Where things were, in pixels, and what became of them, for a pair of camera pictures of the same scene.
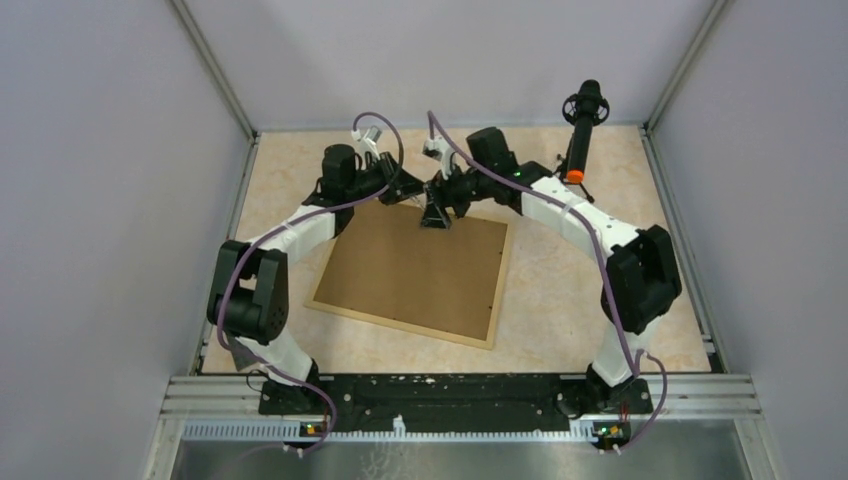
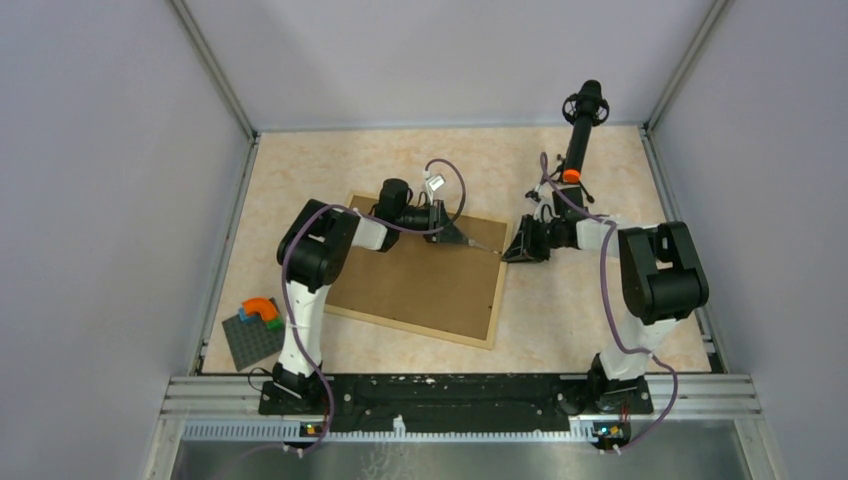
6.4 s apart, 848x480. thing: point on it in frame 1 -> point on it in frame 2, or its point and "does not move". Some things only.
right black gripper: (435, 214) -> (524, 249)
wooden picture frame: (389, 269) does not move
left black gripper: (404, 187) -> (450, 235)
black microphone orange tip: (584, 110) does not move
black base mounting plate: (455, 402) does not move
